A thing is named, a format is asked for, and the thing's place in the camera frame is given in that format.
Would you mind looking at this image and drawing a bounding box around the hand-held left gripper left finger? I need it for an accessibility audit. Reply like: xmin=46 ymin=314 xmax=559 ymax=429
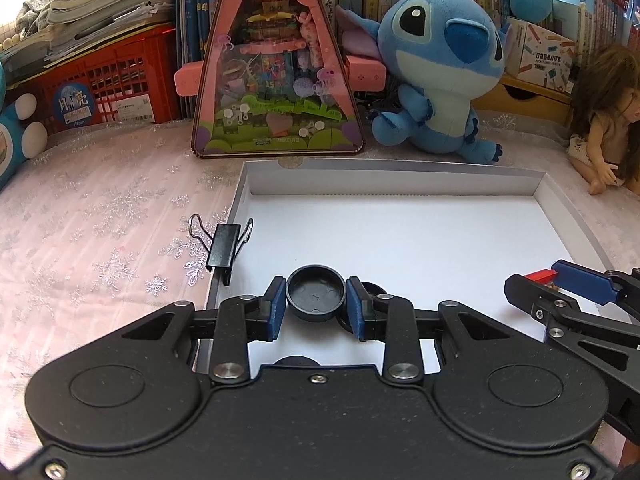
xmin=122 ymin=275 xmax=288 ymax=386

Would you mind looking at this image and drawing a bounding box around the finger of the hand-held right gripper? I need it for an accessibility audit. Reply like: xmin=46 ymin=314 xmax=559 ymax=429
xmin=550 ymin=259 xmax=640 ymax=318
xmin=504 ymin=272 xmax=640 ymax=406

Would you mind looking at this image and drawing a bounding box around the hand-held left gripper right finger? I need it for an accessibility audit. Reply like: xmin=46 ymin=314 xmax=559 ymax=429
xmin=346 ymin=276 xmax=543 ymax=386

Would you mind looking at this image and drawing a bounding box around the white cardboard box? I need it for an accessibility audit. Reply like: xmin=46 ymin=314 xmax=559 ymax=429
xmin=195 ymin=159 xmax=618 ymax=376

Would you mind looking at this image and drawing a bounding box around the small black binder clip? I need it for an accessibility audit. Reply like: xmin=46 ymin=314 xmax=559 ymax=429
xmin=189 ymin=214 xmax=255 ymax=287

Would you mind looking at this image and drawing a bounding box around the brown-haired doll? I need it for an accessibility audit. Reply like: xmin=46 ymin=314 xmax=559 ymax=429
xmin=567 ymin=42 xmax=640 ymax=196

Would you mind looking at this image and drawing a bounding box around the wooden drawer box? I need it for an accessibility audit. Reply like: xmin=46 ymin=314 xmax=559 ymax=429
xmin=472 ymin=72 xmax=576 ymax=128

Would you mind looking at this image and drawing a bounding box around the pink snowflake tablecloth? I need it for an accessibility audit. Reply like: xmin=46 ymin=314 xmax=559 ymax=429
xmin=0 ymin=110 xmax=640 ymax=461

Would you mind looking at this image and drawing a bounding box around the pink triangular toy box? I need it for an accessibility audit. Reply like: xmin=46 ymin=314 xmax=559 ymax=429
xmin=175 ymin=0 xmax=388 ymax=160

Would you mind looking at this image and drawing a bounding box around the white box with pencil print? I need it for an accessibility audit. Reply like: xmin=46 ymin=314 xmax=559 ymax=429
xmin=504 ymin=16 xmax=581 ymax=95

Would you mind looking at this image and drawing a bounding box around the blue alien plush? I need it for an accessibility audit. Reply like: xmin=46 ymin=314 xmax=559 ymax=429
xmin=334 ymin=0 xmax=512 ymax=165

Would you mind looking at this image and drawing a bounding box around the red plastic crate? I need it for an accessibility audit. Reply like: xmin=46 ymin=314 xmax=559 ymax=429
xmin=27 ymin=22 xmax=183 ymax=133

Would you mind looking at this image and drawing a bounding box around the blue and white cat plush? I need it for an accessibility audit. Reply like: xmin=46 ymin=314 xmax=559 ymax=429
xmin=0 ymin=60 xmax=50 ymax=191

